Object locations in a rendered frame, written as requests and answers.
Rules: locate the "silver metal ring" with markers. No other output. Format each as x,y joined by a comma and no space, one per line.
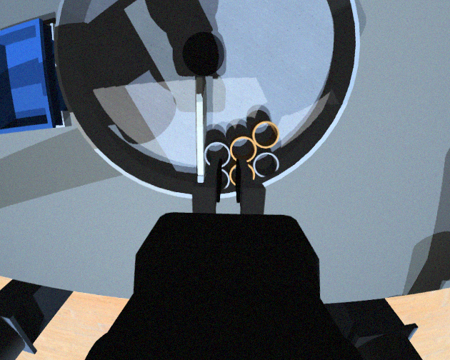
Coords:
269,171
217,141
225,183

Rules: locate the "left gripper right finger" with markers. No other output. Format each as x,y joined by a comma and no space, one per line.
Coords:
250,195

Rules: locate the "bronze bushing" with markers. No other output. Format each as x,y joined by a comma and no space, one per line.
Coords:
274,137
250,155
233,165

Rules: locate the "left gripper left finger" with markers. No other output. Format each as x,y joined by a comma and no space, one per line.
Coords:
206,194

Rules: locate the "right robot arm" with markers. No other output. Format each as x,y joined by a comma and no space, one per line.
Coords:
393,346

